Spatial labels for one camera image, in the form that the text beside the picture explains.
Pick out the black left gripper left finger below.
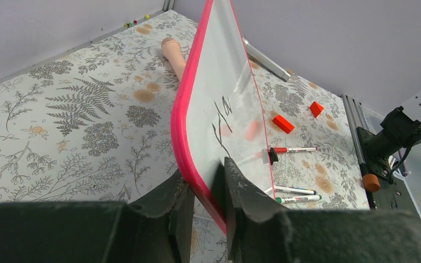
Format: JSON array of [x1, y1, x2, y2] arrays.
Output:
[[0, 171, 195, 262]]

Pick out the small red block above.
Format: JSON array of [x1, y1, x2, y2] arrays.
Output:
[[272, 115, 295, 134]]

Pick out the black whiteboard foot right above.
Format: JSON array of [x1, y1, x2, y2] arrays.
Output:
[[268, 147, 278, 165]]

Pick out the red whiteboard marker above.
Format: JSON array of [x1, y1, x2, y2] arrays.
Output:
[[268, 147, 318, 154]]

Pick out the blue whiteboard marker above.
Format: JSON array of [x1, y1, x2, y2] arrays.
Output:
[[264, 186, 317, 195]]

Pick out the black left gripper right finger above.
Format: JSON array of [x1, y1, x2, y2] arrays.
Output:
[[223, 158, 421, 262]]

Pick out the green whiteboard marker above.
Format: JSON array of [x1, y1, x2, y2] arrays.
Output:
[[275, 195, 322, 204]]

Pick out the pink framed whiteboard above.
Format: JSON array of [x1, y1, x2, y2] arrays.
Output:
[[170, 1, 273, 230]]

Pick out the red triangular block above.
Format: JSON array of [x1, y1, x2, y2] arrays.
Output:
[[309, 101, 324, 118]]

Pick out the silver toy microphone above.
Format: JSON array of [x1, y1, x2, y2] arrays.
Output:
[[242, 37, 292, 82]]

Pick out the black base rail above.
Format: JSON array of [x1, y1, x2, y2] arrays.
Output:
[[355, 127, 417, 213]]

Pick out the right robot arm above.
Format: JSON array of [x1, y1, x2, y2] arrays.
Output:
[[356, 91, 421, 192]]

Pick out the floral patterned table mat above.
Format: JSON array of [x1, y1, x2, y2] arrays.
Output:
[[0, 9, 371, 263]]

